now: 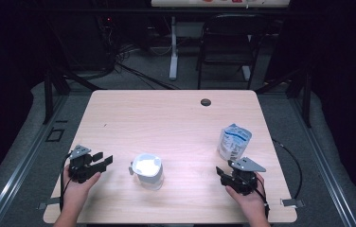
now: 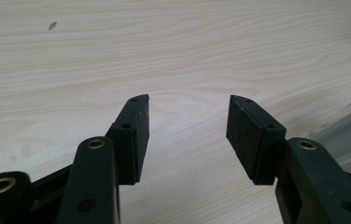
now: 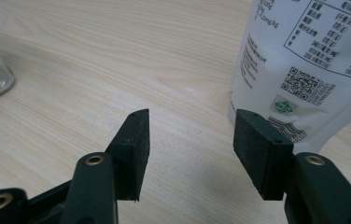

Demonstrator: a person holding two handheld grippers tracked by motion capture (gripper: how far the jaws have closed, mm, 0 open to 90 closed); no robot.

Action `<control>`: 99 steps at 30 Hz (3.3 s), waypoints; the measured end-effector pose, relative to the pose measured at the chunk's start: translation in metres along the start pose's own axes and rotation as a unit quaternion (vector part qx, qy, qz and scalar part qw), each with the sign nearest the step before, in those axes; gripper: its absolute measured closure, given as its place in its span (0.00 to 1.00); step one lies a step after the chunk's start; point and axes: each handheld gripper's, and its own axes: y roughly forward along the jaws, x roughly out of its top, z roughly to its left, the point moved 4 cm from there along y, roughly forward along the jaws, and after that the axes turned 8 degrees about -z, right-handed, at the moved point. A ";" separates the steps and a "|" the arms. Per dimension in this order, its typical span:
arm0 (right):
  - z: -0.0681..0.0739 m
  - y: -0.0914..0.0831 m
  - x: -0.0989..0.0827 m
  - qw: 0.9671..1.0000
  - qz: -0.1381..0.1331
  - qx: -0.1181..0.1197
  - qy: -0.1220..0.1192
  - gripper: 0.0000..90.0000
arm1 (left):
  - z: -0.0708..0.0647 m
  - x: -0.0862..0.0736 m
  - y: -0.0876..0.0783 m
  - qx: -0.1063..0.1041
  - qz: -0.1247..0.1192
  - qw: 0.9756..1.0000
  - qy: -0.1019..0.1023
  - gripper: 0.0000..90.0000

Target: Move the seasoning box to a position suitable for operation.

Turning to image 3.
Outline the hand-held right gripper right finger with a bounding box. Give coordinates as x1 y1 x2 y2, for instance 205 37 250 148
232 108 295 201

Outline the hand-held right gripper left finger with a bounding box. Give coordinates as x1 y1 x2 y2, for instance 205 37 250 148
105 108 150 203

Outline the white and blue stand-up pouch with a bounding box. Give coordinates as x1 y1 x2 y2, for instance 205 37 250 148
227 0 351 155

